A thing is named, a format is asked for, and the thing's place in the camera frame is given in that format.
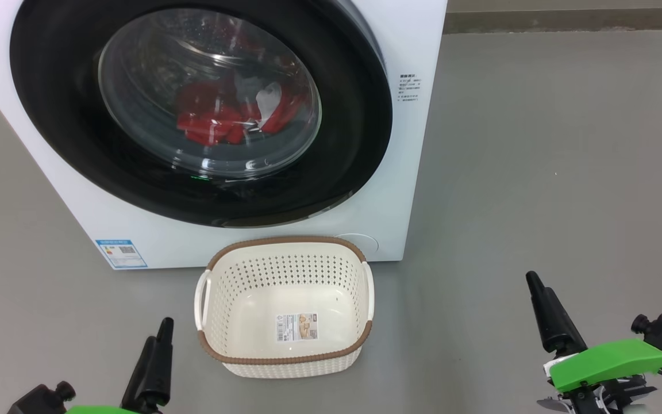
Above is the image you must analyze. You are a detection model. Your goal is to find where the cream basket with brown rim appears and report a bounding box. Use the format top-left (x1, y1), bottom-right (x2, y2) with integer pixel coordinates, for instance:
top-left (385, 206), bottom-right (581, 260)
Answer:
top-left (194, 235), bottom-right (375, 380)

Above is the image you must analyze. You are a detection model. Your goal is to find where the black round glass washer door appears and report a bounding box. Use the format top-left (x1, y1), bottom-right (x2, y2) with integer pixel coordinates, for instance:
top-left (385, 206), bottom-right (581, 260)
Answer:
top-left (9, 0), bottom-right (394, 229)

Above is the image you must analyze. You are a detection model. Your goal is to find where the red and white garment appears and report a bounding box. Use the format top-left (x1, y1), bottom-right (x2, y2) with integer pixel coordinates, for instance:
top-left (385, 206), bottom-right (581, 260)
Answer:
top-left (176, 75), bottom-right (309, 147)

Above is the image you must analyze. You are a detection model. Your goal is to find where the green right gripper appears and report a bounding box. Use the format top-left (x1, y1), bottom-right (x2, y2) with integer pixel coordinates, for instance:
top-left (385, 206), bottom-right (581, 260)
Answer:
top-left (525, 270), bottom-right (662, 414)

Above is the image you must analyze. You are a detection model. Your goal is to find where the white front-load washing machine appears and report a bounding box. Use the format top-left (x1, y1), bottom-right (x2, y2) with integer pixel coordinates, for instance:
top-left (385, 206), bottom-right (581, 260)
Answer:
top-left (0, 0), bottom-right (448, 271)

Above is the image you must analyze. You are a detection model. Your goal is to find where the printed information sticker label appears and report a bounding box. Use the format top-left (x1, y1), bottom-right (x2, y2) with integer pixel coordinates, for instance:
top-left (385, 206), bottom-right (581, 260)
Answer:
top-left (275, 312), bottom-right (319, 343)

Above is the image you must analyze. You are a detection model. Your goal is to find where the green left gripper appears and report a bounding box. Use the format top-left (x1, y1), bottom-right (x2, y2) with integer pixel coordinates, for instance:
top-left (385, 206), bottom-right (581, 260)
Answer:
top-left (66, 317), bottom-right (175, 414)

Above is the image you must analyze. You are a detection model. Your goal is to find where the blue energy label sticker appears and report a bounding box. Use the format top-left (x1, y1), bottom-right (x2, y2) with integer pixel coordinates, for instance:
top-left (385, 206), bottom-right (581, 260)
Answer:
top-left (95, 239), bottom-right (148, 269)

